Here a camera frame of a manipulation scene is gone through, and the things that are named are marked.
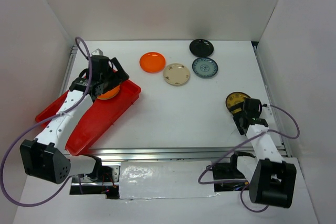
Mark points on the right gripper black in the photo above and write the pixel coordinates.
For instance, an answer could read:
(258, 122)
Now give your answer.
(237, 121)

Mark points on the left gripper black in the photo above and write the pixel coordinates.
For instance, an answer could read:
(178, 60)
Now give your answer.
(121, 72)

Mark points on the yellow brown patterned plate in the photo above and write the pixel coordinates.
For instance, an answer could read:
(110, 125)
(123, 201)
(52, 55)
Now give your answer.
(235, 99)

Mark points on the orange plate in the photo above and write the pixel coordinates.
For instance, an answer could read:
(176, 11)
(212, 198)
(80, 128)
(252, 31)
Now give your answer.
(109, 94)
(152, 62)

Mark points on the blue white patterned plate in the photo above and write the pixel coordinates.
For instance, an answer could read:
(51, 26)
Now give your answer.
(205, 67)

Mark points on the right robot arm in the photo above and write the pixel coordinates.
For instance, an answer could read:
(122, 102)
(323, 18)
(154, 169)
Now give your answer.
(270, 178)

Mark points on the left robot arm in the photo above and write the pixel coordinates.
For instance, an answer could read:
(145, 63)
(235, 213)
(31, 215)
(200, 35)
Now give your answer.
(44, 156)

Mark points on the red plastic bin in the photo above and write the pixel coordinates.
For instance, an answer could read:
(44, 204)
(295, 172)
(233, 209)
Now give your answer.
(96, 120)

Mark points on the beige plate with motifs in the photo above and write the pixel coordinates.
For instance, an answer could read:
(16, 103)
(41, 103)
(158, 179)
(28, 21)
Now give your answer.
(176, 74)

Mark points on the black plate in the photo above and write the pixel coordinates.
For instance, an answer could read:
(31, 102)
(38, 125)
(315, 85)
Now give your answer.
(201, 48)

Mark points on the white foil cover sheet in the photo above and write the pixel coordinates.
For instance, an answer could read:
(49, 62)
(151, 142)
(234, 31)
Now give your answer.
(160, 180)

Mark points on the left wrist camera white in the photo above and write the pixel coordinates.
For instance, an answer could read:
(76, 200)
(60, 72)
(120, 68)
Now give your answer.
(97, 52)

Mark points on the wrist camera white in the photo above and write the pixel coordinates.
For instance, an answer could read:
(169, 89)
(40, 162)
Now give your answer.
(266, 111)
(97, 52)

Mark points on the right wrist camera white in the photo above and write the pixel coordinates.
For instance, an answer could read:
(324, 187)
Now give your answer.
(266, 111)

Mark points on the aluminium rail front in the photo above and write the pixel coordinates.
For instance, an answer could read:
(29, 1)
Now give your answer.
(158, 154)

